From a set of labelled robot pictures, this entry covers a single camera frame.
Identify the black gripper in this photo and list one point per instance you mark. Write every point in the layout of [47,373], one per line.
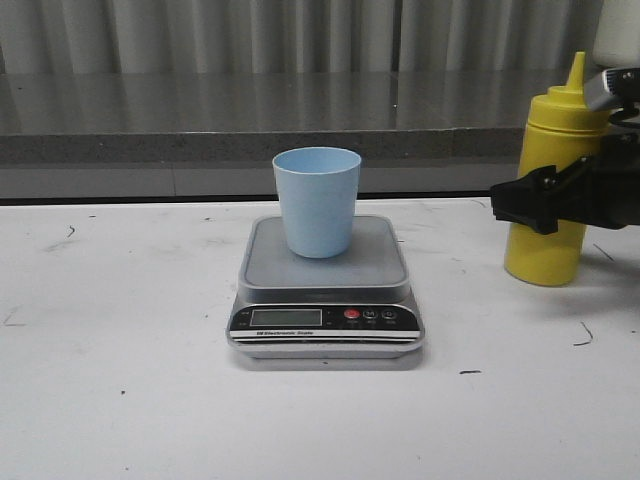
[605,194]

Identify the yellow squeeze bottle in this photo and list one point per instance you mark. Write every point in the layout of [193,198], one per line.
[543,247]

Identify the light blue plastic cup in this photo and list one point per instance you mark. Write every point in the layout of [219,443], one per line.
[317,189]

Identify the digital kitchen scale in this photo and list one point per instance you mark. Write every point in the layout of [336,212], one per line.
[354,311]

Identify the white rice cooker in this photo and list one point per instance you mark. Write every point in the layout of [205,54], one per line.
[616,41]

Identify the grey stone counter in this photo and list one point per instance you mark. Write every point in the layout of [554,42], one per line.
[184,137]

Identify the grey pleated curtain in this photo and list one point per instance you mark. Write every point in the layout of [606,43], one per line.
[132,37]

